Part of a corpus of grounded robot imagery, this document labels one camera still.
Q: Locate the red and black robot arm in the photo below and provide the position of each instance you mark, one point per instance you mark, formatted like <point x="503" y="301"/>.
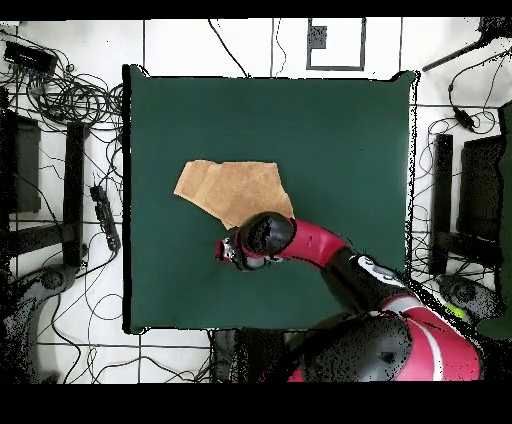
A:
<point x="316" y="244"/>

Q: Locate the dark flat panel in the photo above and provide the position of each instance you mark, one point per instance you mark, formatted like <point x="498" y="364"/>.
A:
<point x="480" y="188"/>
<point x="26" y="168"/>

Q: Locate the tan terry towel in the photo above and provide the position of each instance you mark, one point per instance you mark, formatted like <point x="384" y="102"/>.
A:
<point x="224" y="184"/>

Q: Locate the black power strip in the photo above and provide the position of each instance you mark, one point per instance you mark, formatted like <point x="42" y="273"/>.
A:
<point x="106" y="218"/>

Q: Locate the black stand base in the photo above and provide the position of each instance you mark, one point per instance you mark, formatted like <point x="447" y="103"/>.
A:
<point x="442" y="200"/>
<point x="74" y="192"/>

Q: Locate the dark green table cloth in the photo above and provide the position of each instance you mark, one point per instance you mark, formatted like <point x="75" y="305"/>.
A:
<point x="340" y="140"/>

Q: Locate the grey chair base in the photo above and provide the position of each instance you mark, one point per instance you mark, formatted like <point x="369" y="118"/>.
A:
<point x="464" y="292"/>
<point x="52" y="280"/>

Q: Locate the small grey square patch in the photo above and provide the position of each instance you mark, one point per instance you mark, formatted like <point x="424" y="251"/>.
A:
<point x="316" y="38"/>

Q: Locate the yellow-green ball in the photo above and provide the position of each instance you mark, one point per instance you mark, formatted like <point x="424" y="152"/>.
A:
<point x="455" y="310"/>

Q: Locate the black electronics box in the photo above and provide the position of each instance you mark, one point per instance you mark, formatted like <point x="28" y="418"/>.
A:
<point x="30" y="58"/>

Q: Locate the black power adapter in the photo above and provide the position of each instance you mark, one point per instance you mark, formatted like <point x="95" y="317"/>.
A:
<point x="464" y="118"/>

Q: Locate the dark green fabric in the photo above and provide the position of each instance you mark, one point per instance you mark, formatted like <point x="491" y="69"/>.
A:
<point x="507" y="200"/>

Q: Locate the black tripod pole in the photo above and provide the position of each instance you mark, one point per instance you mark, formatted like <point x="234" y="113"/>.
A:
<point x="494" y="27"/>

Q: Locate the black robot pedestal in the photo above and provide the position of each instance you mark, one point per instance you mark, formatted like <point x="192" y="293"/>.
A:
<point x="224" y="356"/>

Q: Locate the grey square floor frame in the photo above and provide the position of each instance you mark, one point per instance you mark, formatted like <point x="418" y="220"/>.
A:
<point x="363" y="44"/>

